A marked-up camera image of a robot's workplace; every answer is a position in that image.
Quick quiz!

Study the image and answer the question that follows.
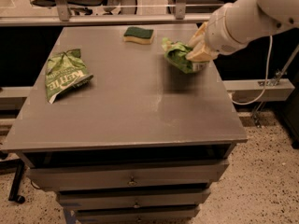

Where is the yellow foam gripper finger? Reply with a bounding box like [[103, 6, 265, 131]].
[[188, 21, 207, 48], [186, 43, 219, 62]]

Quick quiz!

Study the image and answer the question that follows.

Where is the green rice chip bag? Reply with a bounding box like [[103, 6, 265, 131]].
[[162, 37, 208, 74]]

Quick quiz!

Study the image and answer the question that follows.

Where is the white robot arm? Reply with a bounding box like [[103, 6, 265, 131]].
[[186, 0, 299, 62]]

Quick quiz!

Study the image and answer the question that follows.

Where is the yellow green sponge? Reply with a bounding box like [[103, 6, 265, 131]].
[[123, 26, 153, 45]]

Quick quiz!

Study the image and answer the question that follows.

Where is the green kettle chip bag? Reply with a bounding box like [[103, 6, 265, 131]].
[[45, 49, 93, 104]]

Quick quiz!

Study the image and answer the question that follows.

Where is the middle grey drawer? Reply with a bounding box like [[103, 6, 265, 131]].
[[58, 189, 210, 210]]

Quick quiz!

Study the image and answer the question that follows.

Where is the bottom grey drawer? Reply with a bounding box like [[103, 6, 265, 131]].
[[76, 205, 199, 224]]

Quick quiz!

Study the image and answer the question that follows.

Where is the black stand leg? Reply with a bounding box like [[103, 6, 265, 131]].
[[0, 152, 25, 204]]

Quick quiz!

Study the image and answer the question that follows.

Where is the white cable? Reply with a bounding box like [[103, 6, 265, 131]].
[[229, 35, 274, 106]]

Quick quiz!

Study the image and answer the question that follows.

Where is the grey floor cable duct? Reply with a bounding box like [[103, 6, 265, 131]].
[[224, 78, 295, 103]]

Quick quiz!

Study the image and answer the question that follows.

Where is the metal railing frame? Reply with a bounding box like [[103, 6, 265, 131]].
[[0, 0, 221, 27]]

